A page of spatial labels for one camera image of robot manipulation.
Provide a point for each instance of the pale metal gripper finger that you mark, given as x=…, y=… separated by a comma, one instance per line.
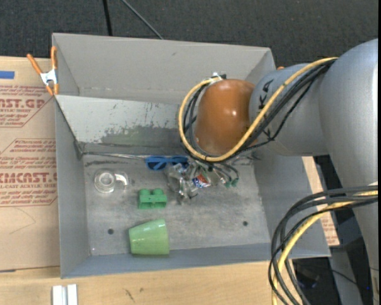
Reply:
x=179, y=174
x=186, y=193

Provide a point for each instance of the blue sunglasses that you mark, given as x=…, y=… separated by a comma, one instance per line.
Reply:
x=158, y=163

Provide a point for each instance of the green toy block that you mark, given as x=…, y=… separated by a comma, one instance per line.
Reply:
x=151, y=199

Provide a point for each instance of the grey metal bin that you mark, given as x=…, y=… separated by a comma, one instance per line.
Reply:
x=209, y=221

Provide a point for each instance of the light green cup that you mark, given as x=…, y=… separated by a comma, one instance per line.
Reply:
x=149, y=237

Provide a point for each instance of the clear glass cup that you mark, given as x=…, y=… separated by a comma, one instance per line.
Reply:
x=104, y=181

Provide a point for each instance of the brown cardboard board red print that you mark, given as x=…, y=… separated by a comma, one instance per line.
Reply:
x=25, y=221

